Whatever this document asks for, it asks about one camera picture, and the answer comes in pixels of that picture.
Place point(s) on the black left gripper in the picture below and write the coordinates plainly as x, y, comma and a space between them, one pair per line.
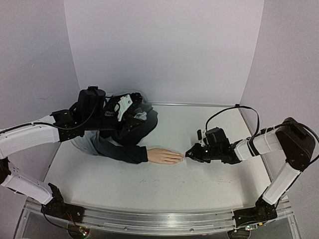
126, 128

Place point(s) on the dark jacket with grey lining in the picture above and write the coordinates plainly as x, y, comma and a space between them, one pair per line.
107, 144

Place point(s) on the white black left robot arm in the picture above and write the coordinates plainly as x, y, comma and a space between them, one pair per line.
93, 110

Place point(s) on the clear nail polish bottle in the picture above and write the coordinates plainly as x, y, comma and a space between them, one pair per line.
141, 116

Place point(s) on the aluminium table edge strip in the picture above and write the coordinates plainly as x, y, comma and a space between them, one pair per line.
190, 105

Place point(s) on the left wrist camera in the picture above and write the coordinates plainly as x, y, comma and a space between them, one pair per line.
124, 103

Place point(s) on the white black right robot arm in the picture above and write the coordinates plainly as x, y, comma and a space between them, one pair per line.
296, 140

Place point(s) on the mannequin hand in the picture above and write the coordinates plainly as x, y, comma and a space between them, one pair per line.
164, 156

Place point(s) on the aluminium front rail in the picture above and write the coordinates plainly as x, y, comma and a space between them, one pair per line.
165, 224

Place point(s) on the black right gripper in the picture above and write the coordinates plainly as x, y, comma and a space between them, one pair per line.
198, 152

